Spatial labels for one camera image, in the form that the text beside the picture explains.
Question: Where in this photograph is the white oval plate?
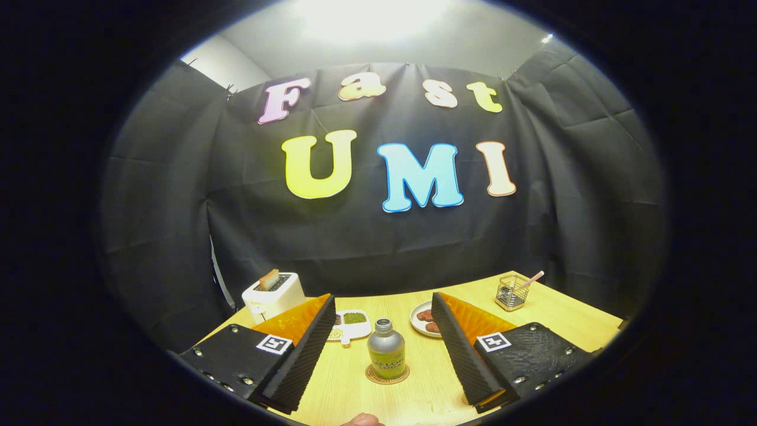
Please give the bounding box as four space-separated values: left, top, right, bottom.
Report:
410 300 444 338

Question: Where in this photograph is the round wooden coaster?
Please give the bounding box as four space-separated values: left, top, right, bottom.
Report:
365 363 410 385

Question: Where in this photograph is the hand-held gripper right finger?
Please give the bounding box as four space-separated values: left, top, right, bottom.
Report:
430 291 595 415

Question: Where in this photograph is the wire mesh holder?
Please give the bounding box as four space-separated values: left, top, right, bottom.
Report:
495 273 531 312

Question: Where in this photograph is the white toaster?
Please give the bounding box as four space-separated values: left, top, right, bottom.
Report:
241 271 306 325

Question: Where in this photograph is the wooden table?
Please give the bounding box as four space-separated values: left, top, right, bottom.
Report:
198 270 625 426

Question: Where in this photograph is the black backdrop cloth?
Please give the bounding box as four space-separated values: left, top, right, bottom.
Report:
101 44 672 356

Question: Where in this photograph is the white divided bean dish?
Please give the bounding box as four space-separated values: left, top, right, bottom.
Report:
327 309 373 346

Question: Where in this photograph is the silver green juice bottle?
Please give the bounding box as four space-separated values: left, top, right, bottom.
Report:
367 318 407 380

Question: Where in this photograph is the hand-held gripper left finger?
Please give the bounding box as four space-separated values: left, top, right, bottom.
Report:
176 293 338 415

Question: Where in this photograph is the white stand pole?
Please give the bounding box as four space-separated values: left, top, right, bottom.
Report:
210 237 236 308

